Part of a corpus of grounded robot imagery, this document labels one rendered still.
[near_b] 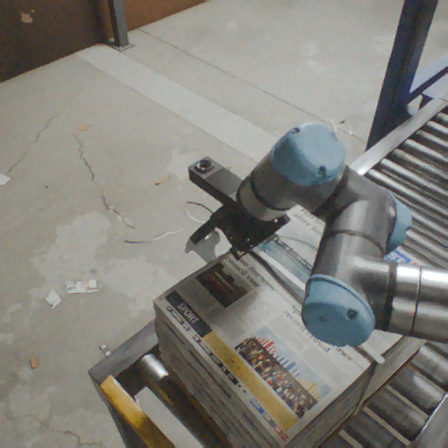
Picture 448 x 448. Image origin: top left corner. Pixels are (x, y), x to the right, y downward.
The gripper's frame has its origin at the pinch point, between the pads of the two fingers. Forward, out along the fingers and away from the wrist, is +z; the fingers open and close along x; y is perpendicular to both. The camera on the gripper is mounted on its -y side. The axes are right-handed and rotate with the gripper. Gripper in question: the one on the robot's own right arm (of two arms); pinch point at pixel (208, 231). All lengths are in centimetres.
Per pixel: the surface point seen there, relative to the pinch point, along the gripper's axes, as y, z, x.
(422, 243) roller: 30, 6, 46
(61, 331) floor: -11, 122, -17
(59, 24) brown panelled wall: -193, 200, 103
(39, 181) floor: -86, 166, 21
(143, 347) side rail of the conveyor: 9.9, 17.8, -17.5
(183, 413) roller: 23.1, 10.7, -20.1
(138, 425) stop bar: 19.5, 10.0, -27.5
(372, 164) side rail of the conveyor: 9, 18, 61
